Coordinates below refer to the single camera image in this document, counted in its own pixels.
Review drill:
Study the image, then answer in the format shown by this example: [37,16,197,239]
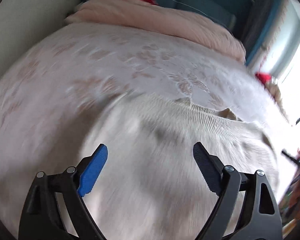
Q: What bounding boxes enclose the cream knit sweater black hearts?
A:
[80,93,280,239]

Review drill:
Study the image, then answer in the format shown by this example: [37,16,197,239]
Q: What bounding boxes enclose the cream cloth by window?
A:
[264,81,289,122]

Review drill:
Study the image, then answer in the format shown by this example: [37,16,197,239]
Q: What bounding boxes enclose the red cloth by window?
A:
[255,72,272,85]

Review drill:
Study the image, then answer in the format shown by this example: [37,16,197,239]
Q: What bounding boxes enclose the pink floral bed blanket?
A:
[0,23,290,239]

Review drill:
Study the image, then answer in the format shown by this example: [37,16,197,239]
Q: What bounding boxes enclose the pink folded duvet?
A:
[65,0,245,63]

